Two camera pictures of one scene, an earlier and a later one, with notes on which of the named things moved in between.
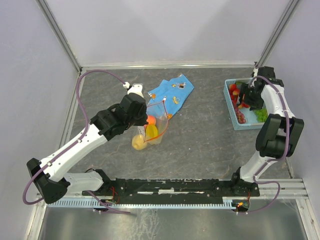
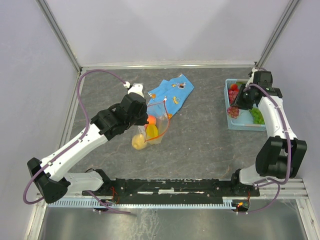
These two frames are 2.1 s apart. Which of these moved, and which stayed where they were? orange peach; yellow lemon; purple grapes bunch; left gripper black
Moved: purple grapes bunch
Stayed: orange peach; left gripper black; yellow lemon
